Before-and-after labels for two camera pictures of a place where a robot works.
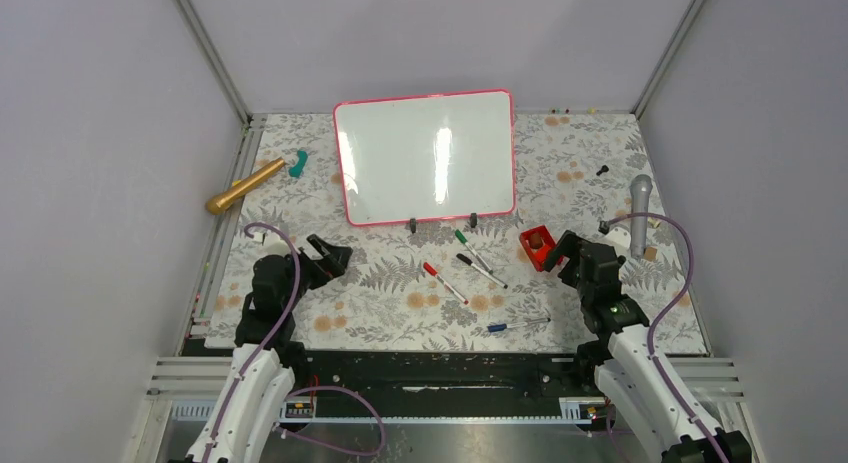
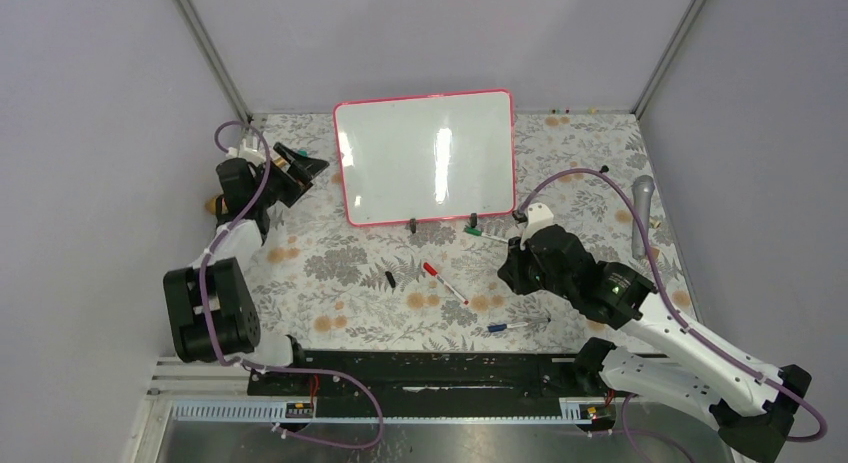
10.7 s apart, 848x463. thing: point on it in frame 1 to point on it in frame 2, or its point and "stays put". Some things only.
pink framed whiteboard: x=436 y=156 stays put
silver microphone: x=640 y=191 stays put
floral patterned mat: x=462 y=285 stays put
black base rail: x=433 y=382 stays put
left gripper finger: x=339 y=257 to x=307 y=168
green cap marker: x=464 y=240 to x=478 y=232
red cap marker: x=431 y=270 stays put
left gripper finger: x=317 y=243 to x=298 y=161
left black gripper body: x=315 y=273 to x=280 y=185
